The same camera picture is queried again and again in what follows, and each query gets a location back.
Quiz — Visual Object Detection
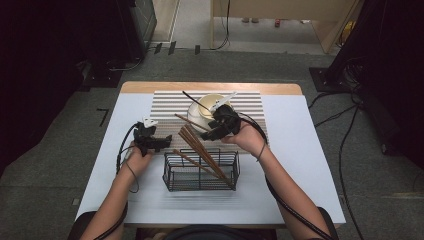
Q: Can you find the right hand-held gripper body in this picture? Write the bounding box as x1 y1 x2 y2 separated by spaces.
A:
209 91 243 137

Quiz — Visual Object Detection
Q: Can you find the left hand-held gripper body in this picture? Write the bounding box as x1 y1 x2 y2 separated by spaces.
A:
133 116 160 157

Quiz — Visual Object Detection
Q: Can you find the black wire basket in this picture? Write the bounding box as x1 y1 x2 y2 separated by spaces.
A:
162 148 241 193

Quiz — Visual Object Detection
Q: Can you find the person's left hand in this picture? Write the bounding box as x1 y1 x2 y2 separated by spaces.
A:
123 143 155 177

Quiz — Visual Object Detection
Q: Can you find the person's right hand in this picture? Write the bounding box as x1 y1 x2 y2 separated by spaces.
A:
221 120 268 160

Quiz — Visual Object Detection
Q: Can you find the cream ceramic bowl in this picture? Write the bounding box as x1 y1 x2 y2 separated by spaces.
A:
198 93 232 121

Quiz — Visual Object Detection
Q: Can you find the striped placemat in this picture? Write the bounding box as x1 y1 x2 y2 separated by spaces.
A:
148 90 268 155

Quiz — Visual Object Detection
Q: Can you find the black corner tape mark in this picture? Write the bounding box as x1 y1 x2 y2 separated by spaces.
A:
96 107 110 128

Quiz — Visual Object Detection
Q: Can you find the dark wrist band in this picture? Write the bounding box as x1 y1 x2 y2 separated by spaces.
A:
255 141 268 164

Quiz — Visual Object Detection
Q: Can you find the white table sheet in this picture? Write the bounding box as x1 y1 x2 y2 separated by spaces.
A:
75 92 347 225

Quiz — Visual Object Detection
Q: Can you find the person's dark clothing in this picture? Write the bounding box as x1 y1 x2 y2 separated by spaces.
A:
164 224 260 240

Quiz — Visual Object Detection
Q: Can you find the dark equipment cabinet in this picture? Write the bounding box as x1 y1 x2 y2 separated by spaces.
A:
129 0 158 62

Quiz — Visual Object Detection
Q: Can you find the black curtain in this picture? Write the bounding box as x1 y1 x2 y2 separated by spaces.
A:
324 0 424 169
0 0 136 178

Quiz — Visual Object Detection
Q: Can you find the black chair armrest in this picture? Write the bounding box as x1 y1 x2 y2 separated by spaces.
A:
316 205 341 240
67 211 96 240

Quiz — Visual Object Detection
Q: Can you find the light wooden desk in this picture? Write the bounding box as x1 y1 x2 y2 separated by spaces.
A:
209 0 364 55

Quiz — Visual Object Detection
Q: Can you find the yellow object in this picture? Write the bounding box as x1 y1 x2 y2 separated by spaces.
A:
339 20 357 46

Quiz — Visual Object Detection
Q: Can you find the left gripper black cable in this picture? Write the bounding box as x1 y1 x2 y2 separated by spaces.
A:
92 122 140 240

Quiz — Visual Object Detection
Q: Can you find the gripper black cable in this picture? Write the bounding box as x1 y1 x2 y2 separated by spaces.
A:
237 112 335 240
92 122 140 240

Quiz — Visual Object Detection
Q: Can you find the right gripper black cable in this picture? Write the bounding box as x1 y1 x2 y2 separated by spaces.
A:
237 112 335 240

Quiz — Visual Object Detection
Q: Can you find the black-handled metal spoon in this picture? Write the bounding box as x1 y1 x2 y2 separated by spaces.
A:
181 90 212 111

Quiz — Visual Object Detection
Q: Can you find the thin black wrist cord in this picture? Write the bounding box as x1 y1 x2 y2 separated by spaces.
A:
124 159 141 194

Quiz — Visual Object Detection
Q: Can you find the grey floor cable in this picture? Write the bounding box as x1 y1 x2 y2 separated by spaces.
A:
107 57 145 73

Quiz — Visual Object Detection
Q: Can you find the black hanging cable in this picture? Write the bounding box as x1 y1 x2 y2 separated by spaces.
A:
215 0 232 51

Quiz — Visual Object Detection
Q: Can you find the black floor cable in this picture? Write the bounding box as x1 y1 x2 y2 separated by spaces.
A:
314 104 358 129
307 91 335 110

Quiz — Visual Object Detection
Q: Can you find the black stand base plate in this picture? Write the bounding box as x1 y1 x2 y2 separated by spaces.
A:
308 67 352 93

